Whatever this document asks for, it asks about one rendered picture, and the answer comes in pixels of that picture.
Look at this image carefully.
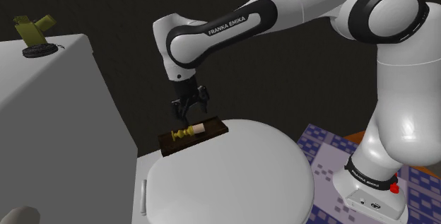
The black round disc with chain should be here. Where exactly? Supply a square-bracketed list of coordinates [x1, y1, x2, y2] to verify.
[21, 42, 66, 59]

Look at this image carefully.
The dark brown wooden tray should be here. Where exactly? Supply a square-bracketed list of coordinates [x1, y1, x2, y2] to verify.
[158, 115, 230, 158]

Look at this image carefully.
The pale grey rounded object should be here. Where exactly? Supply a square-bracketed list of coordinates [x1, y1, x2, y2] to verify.
[0, 205, 41, 224]

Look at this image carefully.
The yellow candlestick with beige candle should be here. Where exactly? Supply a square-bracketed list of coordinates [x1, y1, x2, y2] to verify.
[170, 122, 207, 142]

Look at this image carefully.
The white toilet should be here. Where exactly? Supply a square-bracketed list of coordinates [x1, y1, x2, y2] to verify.
[0, 33, 315, 224]

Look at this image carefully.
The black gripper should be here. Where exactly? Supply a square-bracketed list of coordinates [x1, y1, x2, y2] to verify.
[170, 74, 211, 128]

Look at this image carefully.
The olive green lighter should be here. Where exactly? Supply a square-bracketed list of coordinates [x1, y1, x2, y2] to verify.
[13, 13, 58, 47]

